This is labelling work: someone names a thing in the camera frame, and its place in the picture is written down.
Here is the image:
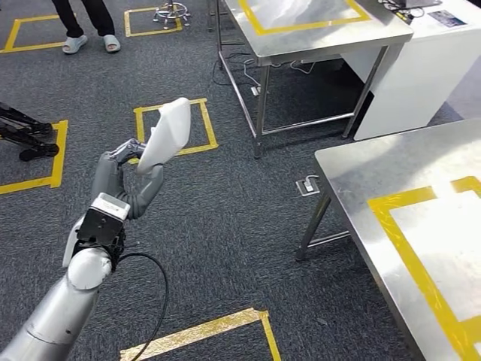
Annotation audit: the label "metal floor socket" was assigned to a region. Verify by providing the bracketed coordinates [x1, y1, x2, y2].
[296, 174, 321, 198]

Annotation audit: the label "person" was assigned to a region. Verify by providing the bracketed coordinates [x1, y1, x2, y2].
[51, 0, 122, 55]

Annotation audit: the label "yellow floor tape square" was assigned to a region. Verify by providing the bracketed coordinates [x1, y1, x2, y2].
[119, 308, 283, 361]
[124, 5, 184, 38]
[129, 98, 219, 166]
[0, 119, 69, 196]

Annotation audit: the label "steel table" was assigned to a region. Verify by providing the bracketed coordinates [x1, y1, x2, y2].
[215, 0, 414, 160]

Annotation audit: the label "white desk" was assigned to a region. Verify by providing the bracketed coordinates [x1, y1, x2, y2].
[341, 0, 481, 142]

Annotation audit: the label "white plastic part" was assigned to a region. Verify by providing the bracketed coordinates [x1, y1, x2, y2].
[136, 97, 191, 176]

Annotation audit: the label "blue printed paper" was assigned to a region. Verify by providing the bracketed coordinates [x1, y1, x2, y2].
[427, 10, 468, 29]

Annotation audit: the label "chrome stool base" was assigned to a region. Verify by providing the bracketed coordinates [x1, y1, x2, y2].
[153, 0, 191, 29]

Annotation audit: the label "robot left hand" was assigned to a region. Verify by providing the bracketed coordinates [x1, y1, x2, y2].
[90, 138, 165, 221]

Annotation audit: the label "steel workbench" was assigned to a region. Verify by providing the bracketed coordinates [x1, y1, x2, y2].
[294, 118, 481, 361]

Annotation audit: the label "black stand legs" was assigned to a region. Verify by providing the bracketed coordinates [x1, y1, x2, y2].
[0, 102, 60, 163]

